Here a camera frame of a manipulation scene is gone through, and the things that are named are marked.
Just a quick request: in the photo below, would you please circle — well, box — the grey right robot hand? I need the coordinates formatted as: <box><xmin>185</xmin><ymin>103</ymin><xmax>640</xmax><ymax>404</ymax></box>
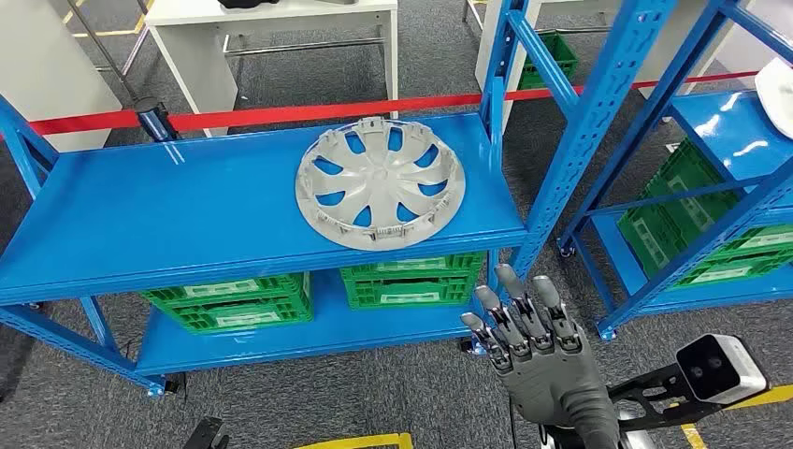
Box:
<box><xmin>460</xmin><ymin>263</ymin><xmax>607</xmax><ymax>428</ymax></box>

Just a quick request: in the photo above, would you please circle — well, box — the silver plastic wheel cover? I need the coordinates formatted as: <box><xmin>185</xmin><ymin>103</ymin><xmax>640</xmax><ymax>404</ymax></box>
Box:
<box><xmin>295</xmin><ymin>116</ymin><xmax>467</xmax><ymax>253</ymax></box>

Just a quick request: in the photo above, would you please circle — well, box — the blue metal shelf rack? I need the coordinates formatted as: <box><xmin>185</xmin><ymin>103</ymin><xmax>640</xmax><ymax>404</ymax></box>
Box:
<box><xmin>557</xmin><ymin>0</ymin><xmax>793</xmax><ymax>342</ymax></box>
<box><xmin>0</xmin><ymin>0</ymin><xmax>680</xmax><ymax>398</ymax></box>

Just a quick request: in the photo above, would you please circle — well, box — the white plastic car part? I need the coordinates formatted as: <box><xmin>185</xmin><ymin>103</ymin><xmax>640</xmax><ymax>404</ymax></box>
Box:
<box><xmin>754</xmin><ymin>57</ymin><xmax>793</xmax><ymax>141</ymax></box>

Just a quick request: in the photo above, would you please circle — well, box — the red barrier tape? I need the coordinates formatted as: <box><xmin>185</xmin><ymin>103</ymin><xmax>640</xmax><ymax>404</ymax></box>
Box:
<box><xmin>0</xmin><ymin>69</ymin><xmax>760</xmax><ymax>138</ymax></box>

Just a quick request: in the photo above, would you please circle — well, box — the white cabinet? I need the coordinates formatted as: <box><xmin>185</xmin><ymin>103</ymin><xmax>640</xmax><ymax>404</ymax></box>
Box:
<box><xmin>0</xmin><ymin>0</ymin><xmax>123</xmax><ymax>153</ymax></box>

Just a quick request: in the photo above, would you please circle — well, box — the black right camera bracket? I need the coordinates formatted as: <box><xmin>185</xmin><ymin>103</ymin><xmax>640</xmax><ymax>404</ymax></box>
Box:
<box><xmin>605</xmin><ymin>364</ymin><xmax>704</xmax><ymax>435</ymax></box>

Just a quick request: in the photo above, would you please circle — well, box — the black camera bracket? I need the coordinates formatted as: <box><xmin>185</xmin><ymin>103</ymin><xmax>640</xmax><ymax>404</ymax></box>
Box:
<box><xmin>605</xmin><ymin>364</ymin><xmax>704</xmax><ymax>435</ymax></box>
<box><xmin>182</xmin><ymin>416</ymin><xmax>230</xmax><ymax>449</ymax></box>

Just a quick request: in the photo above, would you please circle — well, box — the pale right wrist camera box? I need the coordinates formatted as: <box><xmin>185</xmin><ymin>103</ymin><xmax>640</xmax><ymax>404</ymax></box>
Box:
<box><xmin>675</xmin><ymin>333</ymin><xmax>770</xmax><ymax>407</ymax></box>

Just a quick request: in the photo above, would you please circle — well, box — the black left camera bracket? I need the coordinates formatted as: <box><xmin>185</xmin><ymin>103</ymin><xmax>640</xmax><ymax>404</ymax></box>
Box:
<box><xmin>182</xmin><ymin>416</ymin><xmax>230</xmax><ymax>449</ymax></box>

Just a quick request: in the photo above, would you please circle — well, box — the black barrier post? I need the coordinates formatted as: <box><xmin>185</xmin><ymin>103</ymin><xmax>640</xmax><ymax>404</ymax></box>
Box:
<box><xmin>133</xmin><ymin>95</ymin><xmax>180</xmax><ymax>144</ymax></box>

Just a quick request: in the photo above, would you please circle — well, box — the steel tube frame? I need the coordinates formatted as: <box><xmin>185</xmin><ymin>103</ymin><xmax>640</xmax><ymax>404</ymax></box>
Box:
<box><xmin>62</xmin><ymin>0</ymin><xmax>153</xmax><ymax>100</ymax></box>

